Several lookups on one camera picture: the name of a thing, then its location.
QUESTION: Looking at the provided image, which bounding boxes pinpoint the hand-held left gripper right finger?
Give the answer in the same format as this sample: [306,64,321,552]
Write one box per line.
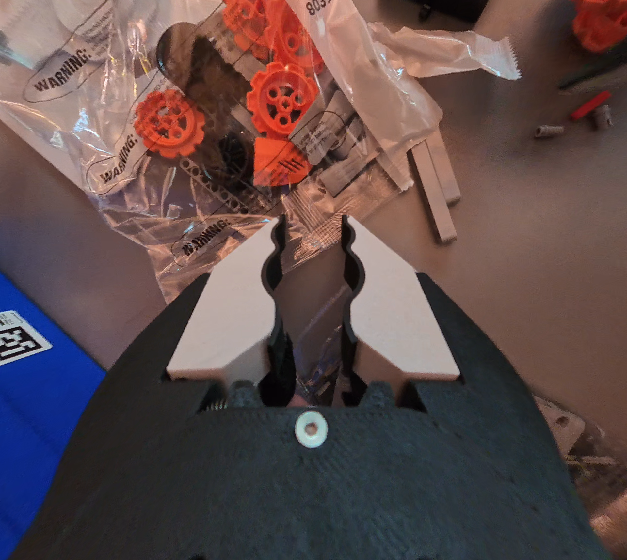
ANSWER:
[342,215,462,382]

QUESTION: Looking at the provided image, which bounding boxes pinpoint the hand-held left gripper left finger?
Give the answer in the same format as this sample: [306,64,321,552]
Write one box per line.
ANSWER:
[166,214,295,384]

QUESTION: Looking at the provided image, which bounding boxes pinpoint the clear bag of grey parts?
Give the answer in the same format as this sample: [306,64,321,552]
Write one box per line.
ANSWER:
[531,394,603,477]

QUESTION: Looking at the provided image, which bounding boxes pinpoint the clear bag of orange gears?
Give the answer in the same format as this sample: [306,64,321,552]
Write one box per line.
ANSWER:
[0,0,442,306]

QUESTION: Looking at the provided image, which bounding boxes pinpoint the white plastic pouch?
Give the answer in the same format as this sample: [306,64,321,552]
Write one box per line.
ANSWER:
[294,0,521,191]

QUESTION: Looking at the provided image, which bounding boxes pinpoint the red plastic pin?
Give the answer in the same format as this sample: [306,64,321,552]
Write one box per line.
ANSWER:
[571,91,612,121]

